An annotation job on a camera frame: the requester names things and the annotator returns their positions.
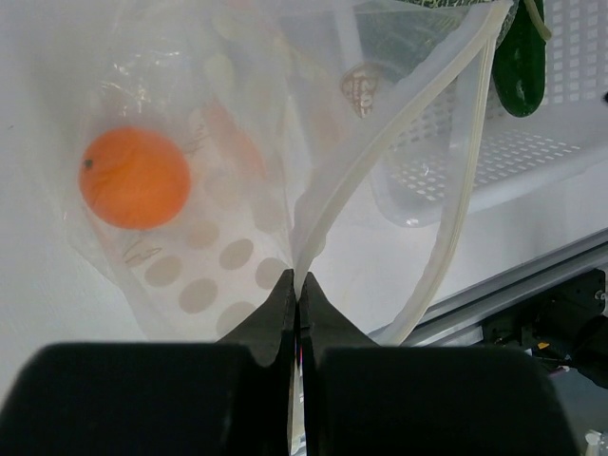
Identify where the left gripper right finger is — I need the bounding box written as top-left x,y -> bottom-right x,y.
298,275 -> 578,455

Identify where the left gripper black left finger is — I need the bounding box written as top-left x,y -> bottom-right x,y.
1,270 -> 296,455

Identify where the orange fruit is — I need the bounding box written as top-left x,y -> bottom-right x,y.
78,126 -> 191,230

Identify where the clear zip top bag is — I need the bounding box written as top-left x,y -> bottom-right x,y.
47,0 -> 517,456

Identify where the green cucumber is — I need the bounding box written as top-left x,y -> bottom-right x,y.
492,0 -> 550,118

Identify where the aluminium rail front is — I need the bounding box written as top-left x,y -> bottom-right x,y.
370,227 -> 608,348

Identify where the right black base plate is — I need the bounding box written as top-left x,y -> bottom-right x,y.
481,269 -> 607,381

